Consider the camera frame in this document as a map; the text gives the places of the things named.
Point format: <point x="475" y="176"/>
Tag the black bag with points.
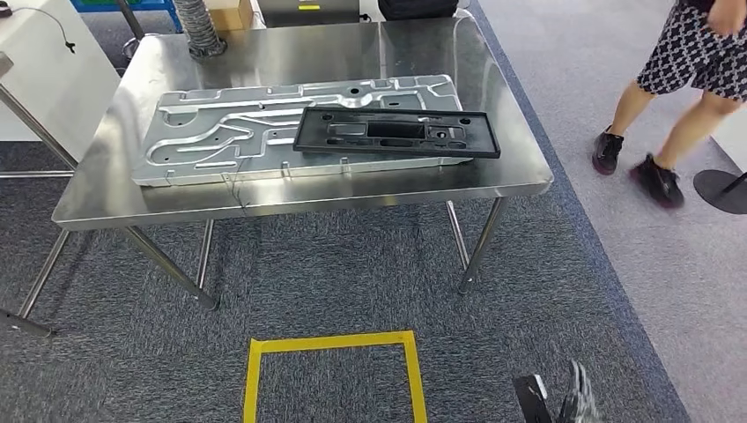
<point x="417" y="9"/>

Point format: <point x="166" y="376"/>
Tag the black round floor base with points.
<point x="718" y="189"/>

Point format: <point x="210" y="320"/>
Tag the black pole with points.
<point x="129" y="20"/>

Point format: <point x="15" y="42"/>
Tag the blue metal frame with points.
<point x="116" y="4"/>

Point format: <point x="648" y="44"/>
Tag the black plastic bracket part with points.
<point x="473" y="140"/>

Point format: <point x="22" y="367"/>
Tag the stamped metal panel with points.
<point x="192" y="152"/>

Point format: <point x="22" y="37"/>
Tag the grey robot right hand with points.
<point x="580" y="403"/>

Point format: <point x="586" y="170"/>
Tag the dark machine with yellow label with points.
<point x="309" y="16"/>

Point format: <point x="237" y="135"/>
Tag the person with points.
<point x="694" y="52"/>

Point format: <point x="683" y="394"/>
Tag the steel workbench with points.
<point x="292" y="52"/>

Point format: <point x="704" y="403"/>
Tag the cardboard box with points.
<point x="230" y="14"/>

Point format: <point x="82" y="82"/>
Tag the white cabinet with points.
<point x="64" y="93"/>

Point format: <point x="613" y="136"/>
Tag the person's hand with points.
<point x="728" y="14"/>

